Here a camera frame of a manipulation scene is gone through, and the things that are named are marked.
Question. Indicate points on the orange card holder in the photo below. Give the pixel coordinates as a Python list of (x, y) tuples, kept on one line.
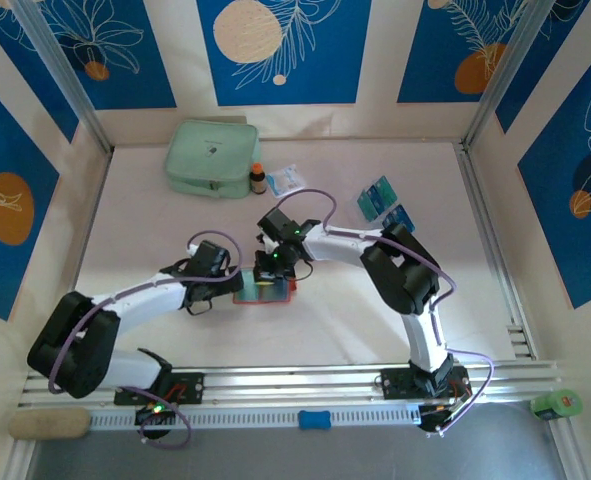
[(291, 295)]

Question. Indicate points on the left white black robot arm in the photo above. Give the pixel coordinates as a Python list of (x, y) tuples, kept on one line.
[(140, 300)]

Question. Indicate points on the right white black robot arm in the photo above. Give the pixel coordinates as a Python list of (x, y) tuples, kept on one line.
[(405, 275)]

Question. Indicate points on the blue credit card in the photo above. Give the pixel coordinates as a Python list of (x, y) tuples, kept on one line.
[(399, 218)]

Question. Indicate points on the white blue paper packet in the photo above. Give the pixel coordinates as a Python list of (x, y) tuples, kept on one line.
[(286, 181)]

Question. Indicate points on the brown bottle orange cap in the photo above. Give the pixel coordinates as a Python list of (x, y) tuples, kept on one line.
[(258, 181)]

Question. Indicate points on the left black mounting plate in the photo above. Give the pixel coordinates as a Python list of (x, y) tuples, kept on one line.
[(190, 387)]

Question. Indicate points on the black mounting plate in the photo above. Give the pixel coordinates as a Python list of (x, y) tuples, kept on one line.
[(397, 382), (190, 387)]

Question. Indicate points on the mint green zipper pouch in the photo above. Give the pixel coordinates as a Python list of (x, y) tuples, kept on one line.
[(210, 155)]

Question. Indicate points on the blue bone-shaped clip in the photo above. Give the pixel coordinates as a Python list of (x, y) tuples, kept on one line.
[(314, 420)]

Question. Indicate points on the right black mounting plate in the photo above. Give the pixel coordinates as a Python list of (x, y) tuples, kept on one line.
[(397, 382)]

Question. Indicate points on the beige oblong block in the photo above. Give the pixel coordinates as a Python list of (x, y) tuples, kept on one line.
[(50, 423)]

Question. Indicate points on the green tape roll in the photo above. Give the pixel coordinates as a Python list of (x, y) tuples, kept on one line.
[(557, 404)]

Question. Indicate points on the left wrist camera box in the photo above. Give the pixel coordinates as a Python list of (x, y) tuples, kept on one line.
[(210, 257)]

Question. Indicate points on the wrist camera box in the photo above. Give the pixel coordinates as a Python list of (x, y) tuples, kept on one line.
[(210, 257), (277, 224)]

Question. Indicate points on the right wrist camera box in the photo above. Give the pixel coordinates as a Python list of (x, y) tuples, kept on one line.
[(277, 224)]

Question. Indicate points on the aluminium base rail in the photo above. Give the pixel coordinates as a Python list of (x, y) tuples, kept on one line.
[(295, 385)]

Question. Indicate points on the aluminium side rail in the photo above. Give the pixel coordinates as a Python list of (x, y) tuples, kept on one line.
[(476, 190)]

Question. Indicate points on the aluminium frame post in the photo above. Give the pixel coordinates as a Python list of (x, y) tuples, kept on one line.
[(64, 75), (507, 75)]

